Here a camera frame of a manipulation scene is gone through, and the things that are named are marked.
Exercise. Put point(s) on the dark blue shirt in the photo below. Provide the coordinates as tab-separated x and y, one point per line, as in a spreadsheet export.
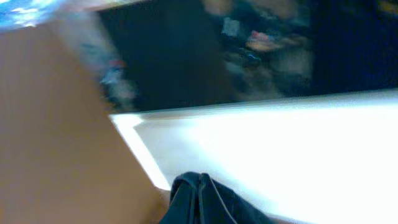
195	198

